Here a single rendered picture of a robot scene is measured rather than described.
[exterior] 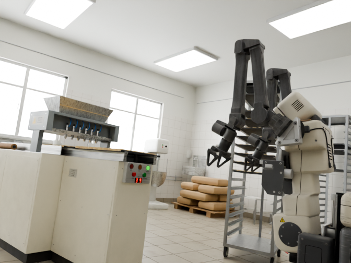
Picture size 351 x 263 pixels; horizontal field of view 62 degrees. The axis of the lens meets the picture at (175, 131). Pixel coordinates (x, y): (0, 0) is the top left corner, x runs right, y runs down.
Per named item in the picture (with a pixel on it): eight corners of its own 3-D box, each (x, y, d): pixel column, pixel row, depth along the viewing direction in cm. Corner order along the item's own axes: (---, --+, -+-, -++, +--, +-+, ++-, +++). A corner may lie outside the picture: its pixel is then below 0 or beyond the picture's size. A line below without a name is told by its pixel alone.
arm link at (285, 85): (287, 62, 170) (292, 67, 178) (264, 68, 178) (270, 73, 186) (296, 136, 160) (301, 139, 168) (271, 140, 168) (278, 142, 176)
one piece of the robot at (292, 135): (303, 144, 123) (300, 118, 125) (299, 142, 119) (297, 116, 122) (279, 146, 129) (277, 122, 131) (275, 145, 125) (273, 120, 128)
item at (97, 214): (47, 261, 228) (65, 148, 239) (85, 254, 254) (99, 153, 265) (101, 293, 183) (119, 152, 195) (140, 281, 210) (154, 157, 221)
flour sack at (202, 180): (189, 182, 608) (190, 175, 610) (202, 183, 637) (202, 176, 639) (218, 186, 558) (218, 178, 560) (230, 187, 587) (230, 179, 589)
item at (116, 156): (4, 148, 321) (6, 143, 321) (7, 149, 323) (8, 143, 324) (123, 161, 193) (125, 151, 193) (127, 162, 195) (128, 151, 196)
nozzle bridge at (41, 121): (23, 151, 245) (30, 111, 249) (95, 158, 300) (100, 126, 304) (42, 152, 224) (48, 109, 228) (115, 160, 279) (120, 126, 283)
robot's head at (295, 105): (325, 118, 147) (305, 98, 154) (316, 109, 130) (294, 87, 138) (302, 136, 152) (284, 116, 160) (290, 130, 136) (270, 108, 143)
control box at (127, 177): (121, 182, 196) (124, 161, 198) (146, 182, 215) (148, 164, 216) (125, 182, 194) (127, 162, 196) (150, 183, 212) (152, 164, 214)
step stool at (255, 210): (271, 225, 525) (273, 199, 530) (254, 225, 502) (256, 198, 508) (253, 219, 562) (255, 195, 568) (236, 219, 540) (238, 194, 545)
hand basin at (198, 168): (214, 193, 659) (219, 144, 673) (203, 192, 637) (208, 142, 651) (185, 188, 736) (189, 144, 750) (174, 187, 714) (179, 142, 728)
